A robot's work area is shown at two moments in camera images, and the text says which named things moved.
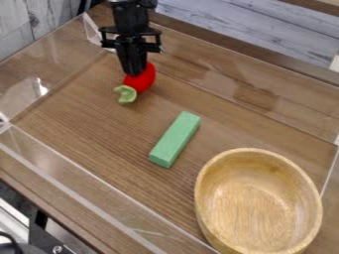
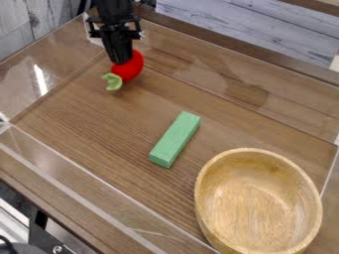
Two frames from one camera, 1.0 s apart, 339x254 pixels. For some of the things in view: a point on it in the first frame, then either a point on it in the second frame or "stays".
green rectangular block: [175, 139] stays
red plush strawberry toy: [136, 83] → [124, 71]
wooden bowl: [257, 203] stays
